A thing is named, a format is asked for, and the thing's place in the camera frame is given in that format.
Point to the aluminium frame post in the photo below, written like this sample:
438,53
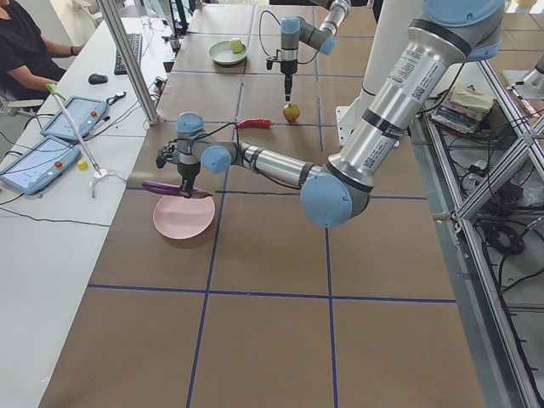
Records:
141,72

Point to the seated person black shirt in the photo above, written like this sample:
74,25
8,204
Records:
27,56

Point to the stack of books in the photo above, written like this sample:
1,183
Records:
463,109

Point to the red yellow pomegranate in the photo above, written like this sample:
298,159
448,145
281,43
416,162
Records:
291,112

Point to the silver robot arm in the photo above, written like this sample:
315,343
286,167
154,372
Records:
295,30
415,44

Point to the near blue teach pendant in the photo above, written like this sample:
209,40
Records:
40,166

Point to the purple eggplant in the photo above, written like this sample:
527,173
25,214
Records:
174,190

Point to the blue teach pendant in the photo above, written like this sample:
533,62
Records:
85,113
40,166

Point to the green plate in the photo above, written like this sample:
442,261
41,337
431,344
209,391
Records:
221,54

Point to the black computer mouse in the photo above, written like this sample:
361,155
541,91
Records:
96,79

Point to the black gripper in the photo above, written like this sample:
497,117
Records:
288,68
187,171

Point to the red chili pepper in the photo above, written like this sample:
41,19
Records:
254,123

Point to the far blue teach pendant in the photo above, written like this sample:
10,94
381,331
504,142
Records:
85,113

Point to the reacher grabber stick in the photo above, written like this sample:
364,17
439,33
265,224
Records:
99,172

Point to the pink plate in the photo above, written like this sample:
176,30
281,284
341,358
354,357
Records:
182,218

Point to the yellow green peach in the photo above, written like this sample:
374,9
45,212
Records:
236,45

